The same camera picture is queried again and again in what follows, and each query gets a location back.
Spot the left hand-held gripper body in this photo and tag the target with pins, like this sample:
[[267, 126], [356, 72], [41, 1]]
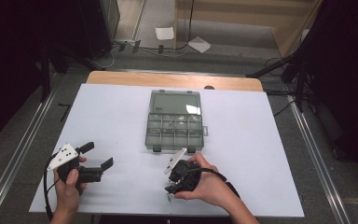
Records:
[[64, 155]]

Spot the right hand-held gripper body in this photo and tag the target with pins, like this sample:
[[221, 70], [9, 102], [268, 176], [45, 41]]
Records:
[[185, 177]]

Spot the grey clear compartment storage box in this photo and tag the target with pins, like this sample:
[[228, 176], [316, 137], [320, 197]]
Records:
[[174, 124]]

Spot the person's right hand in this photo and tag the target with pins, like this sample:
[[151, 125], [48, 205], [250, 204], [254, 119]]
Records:
[[209, 186]]

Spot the person's left hand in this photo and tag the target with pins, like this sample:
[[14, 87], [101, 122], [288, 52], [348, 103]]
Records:
[[66, 196]]

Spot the white table mat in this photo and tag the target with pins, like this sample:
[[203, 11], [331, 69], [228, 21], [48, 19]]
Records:
[[121, 124]]

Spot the dark curtain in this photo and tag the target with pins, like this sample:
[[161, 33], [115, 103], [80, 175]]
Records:
[[9, 62], [348, 77]]

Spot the white power strip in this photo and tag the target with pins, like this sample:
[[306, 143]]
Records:
[[122, 40]]

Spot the dark cabinet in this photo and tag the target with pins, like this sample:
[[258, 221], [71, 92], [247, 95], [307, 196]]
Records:
[[101, 28]]

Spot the creased white paper sheet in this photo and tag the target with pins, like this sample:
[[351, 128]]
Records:
[[199, 44]]

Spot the square white paper sheet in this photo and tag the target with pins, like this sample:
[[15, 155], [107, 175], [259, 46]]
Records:
[[164, 33]]

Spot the black metal stand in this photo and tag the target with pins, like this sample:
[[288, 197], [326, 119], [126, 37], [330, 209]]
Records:
[[300, 84]]

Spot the light wooden panel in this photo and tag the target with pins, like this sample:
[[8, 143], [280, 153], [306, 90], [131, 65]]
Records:
[[230, 12]]

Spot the metal floor rail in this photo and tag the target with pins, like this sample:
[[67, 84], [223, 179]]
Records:
[[317, 155], [15, 161]]

